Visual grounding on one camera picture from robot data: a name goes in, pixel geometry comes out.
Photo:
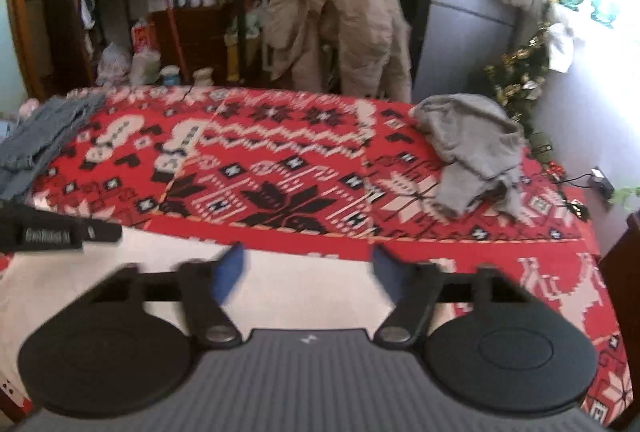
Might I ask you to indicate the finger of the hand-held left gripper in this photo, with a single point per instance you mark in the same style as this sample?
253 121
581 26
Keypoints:
102 233

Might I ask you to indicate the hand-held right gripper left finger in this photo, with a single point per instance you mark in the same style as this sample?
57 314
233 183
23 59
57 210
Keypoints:
232 272

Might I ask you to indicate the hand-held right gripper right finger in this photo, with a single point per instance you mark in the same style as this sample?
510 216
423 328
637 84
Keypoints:
387 274

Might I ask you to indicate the cream knit vest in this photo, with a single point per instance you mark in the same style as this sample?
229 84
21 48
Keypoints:
300 277

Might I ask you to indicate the blue denim jeans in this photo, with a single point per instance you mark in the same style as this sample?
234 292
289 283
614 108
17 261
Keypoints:
45 127

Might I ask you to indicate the red patterned blanket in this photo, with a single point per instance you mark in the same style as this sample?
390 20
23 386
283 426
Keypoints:
300 152

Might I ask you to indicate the crumpled grey shirt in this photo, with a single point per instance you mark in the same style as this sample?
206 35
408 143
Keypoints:
470 147

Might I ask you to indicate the printed plastic bag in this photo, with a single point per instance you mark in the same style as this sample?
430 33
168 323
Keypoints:
114 66

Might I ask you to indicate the small ceramic bowl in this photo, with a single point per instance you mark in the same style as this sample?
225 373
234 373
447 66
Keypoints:
171 76
203 77

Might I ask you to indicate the white plastic bag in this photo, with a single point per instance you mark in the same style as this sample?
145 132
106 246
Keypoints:
145 67

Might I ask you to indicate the red carton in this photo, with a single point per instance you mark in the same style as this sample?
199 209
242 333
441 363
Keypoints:
144 36

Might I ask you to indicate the wooden drawer cabinet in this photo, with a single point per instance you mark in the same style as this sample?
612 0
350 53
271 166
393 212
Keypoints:
200 42

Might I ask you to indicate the small tinsel tree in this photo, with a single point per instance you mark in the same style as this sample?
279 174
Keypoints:
517 82

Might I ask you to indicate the black power adapter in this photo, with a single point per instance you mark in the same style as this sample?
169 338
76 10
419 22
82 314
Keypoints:
601 182

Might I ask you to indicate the dark wooden stand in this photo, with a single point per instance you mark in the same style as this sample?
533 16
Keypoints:
622 287

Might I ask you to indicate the silver refrigerator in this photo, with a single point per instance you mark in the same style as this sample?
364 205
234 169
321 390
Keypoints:
465 37

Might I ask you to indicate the green plant sprig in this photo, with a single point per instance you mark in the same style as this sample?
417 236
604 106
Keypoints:
627 197

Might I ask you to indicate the beige jacket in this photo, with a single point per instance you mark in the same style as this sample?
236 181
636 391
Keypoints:
350 22

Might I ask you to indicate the white ribbon bow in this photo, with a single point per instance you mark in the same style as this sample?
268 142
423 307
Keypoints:
560 47

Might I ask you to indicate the wooden door frame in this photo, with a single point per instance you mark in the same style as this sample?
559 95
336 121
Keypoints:
22 12

